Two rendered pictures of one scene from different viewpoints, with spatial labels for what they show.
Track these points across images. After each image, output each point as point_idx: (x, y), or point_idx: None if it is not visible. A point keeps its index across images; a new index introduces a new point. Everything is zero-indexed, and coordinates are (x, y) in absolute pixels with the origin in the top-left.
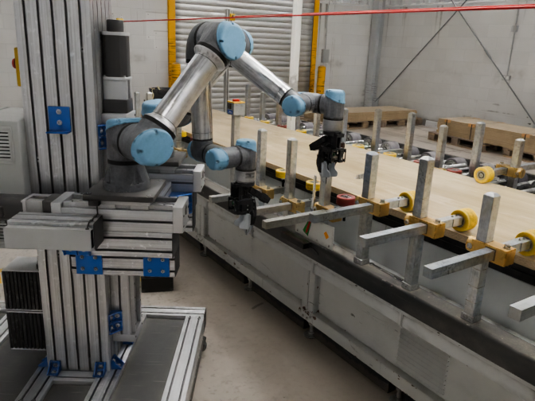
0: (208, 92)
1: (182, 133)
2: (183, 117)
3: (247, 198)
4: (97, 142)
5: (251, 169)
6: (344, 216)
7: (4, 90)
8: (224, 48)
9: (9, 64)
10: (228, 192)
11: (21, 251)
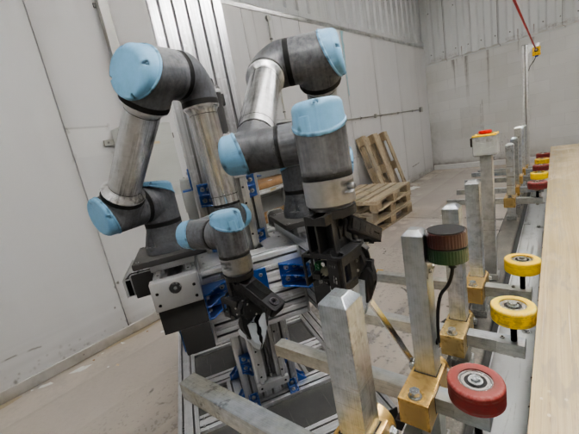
0: (202, 145)
1: (538, 175)
2: (126, 182)
3: (239, 298)
4: (197, 200)
5: (221, 257)
6: (239, 430)
7: (530, 132)
8: (115, 87)
9: (536, 110)
10: (500, 268)
11: (403, 268)
